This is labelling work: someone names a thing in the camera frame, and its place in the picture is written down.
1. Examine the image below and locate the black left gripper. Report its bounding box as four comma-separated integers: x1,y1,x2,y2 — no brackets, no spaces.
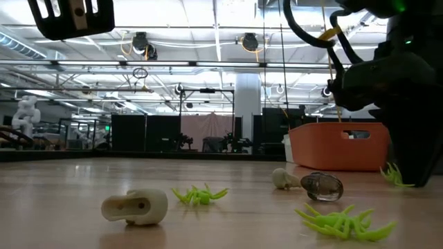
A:
27,0,116,42

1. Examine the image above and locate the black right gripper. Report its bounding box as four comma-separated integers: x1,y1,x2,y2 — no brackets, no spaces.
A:
375,13,443,104

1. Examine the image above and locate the yellow label tag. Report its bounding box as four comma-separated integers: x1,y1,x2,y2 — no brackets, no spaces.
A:
318,26,343,42

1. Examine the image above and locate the orange plastic bin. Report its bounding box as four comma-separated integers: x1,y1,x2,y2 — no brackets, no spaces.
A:
287,121,392,173

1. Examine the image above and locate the smoky clear plastic skull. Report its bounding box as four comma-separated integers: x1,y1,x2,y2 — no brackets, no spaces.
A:
300,172,345,203

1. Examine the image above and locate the black partition panel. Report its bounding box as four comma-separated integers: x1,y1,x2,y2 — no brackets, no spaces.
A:
110,114,181,154
252,107,306,156

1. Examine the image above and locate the white humanoid robot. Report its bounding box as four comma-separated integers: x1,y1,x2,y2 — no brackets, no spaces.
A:
11,95,42,140

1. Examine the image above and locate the white plastic bin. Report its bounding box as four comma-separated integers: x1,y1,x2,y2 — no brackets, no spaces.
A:
283,133,295,164

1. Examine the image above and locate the long ceiling light bar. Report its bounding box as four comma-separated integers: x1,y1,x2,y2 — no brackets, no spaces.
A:
0,59,351,71

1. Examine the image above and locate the white plastic skull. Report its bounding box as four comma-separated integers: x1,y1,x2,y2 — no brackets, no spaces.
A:
100,188,169,226
271,167,302,190

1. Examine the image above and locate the pink partition curtain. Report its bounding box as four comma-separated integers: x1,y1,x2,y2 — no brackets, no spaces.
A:
179,112,235,150

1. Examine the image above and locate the grey office chair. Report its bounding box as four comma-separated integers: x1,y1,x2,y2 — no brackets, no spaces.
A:
202,136,226,154

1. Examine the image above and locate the black ceiling cable reel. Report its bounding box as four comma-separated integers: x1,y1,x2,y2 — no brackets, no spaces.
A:
241,32,260,53
132,31,159,62

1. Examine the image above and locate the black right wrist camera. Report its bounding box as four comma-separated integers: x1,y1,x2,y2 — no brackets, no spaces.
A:
327,51,437,112

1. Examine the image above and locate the yellow hanging cable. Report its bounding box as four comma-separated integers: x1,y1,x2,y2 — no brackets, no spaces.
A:
320,0,343,123

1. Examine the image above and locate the black robot station frame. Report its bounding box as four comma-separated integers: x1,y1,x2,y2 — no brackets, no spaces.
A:
178,88,236,154

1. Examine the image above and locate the black corrugated cable hose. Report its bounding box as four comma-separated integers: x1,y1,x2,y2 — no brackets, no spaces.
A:
282,0,364,79

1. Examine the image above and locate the black aluminium table frame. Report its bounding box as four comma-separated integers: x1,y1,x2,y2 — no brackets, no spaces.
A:
0,149,287,163

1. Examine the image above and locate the black hanging cable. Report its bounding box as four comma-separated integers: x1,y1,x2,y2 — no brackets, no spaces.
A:
278,0,291,131

